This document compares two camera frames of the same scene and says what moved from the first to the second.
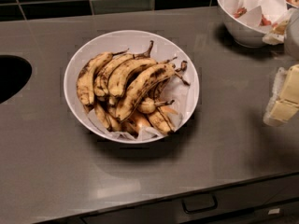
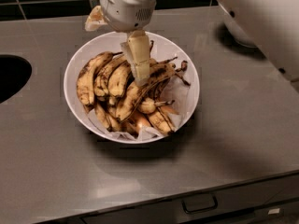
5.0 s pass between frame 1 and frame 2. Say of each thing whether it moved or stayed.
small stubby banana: stayed
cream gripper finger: moved
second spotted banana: stayed
